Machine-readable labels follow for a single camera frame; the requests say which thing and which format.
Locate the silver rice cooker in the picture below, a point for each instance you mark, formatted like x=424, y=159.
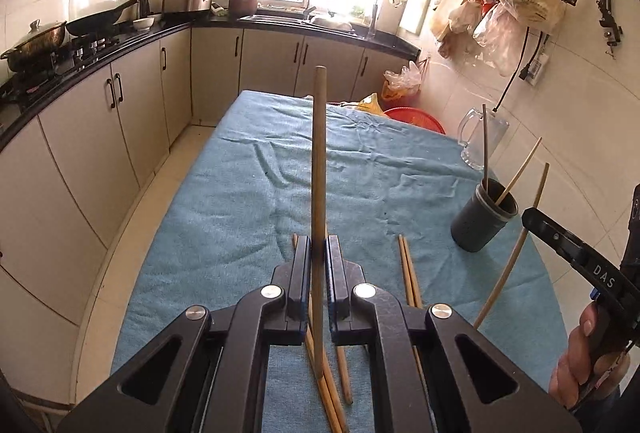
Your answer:
x=187, y=0

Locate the beige base cabinets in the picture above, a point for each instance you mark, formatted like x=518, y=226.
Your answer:
x=80, y=153

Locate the black wok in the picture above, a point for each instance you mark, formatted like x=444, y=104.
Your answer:
x=97, y=20

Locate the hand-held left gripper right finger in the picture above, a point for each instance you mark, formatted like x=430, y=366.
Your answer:
x=334, y=293

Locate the orange and clear plastic bag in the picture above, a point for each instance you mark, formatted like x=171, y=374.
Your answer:
x=400, y=85

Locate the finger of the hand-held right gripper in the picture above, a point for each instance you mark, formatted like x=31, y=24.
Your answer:
x=560, y=238

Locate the red plastic basin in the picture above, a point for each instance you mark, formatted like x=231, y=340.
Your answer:
x=415, y=118

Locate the pale wooden chopstick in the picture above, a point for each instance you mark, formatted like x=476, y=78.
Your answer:
x=520, y=170

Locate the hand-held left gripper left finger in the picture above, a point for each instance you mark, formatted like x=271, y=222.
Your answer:
x=304, y=293

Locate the white wall socket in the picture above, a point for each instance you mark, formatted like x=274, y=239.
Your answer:
x=539, y=69

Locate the brown pot with lid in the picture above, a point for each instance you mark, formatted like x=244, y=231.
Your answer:
x=243, y=5

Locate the grey chopstick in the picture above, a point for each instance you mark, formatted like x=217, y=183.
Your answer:
x=485, y=143

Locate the steel pot with glass lid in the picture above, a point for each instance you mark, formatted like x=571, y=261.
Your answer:
x=37, y=45

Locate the person's right hand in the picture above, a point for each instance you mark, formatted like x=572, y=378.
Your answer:
x=570, y=373

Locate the gas stove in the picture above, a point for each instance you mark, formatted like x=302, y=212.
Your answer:
x=85, y=50

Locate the beige plastic bag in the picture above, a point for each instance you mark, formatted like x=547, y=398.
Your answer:
x=452, y=18

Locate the white bowl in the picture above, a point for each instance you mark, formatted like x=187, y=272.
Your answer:
x=143, y=24

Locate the yellow bag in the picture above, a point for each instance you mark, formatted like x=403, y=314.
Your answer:
x=372, y=104

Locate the steel sink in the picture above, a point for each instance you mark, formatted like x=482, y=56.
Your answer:
x=280, y=19

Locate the dark grey chopstick holder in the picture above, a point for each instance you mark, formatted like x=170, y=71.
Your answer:
x=475, y=228

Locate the black kitchen countertop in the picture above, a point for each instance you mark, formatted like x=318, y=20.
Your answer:
x=390, y=44

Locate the blue towel cloth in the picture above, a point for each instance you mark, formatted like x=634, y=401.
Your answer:
x=250, y=213

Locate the white cutting board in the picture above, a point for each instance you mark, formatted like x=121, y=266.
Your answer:
x=415, y=10

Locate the clear glass mug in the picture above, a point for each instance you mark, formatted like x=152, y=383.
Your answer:
x=500, y=133

